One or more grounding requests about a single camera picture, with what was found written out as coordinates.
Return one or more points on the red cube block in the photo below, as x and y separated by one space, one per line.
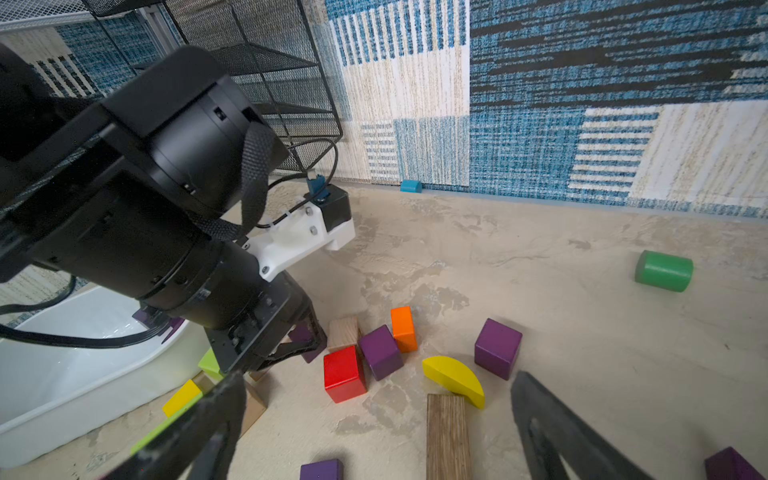
344 376

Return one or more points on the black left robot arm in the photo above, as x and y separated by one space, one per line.
151 192

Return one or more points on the white plastic storage bin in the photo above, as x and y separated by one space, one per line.
52 395

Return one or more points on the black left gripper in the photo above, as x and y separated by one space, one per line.
258 338

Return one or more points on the purple rectangular block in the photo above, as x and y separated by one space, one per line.
152 317

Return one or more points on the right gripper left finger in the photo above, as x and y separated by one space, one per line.
201 442

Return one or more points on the purple triangle block centre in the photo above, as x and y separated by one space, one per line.
728 464

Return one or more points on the small natural wood cube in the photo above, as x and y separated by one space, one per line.
343 333

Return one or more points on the teal wall corner clip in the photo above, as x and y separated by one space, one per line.
411 186

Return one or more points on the striped dark wood block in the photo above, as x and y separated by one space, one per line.
447 440

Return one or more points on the yellow half-moon block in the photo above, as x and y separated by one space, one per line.
456 377

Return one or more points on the yellow small cube block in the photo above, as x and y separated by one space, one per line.
187 395

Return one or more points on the lime green flat block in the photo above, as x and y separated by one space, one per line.
157 431

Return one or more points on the black wire shelf rack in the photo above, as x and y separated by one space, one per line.
268 49

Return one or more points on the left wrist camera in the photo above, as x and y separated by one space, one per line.
324 225

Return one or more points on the purple cube block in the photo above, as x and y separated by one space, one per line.
381 352
332 469
302 334
496 348

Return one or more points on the green cube block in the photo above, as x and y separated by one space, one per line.
208 364

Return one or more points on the orange small rectangular block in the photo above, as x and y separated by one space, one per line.
403 329

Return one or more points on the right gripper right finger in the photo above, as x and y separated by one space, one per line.
554 438

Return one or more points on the green cylinder block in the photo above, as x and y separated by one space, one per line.
668 272

